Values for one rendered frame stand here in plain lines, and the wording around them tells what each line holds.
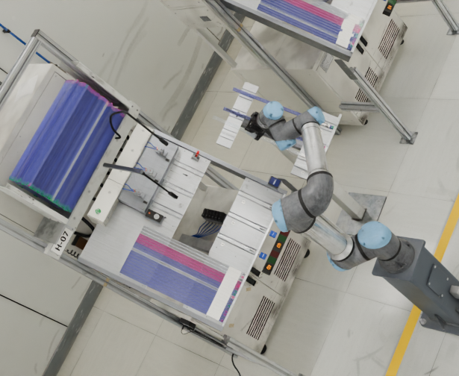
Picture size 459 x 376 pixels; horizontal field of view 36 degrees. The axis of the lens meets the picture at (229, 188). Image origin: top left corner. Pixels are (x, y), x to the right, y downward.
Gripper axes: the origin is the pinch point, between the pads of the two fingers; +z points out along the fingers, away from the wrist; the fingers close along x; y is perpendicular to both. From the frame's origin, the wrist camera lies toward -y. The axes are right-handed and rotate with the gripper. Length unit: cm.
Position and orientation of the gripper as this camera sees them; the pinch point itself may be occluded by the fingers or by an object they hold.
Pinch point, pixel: (257, 135)
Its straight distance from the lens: 313.1
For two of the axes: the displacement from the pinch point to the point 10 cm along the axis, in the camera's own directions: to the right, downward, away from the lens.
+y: -8.9, -4.5, -1.1
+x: -4.0, 8.7, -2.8
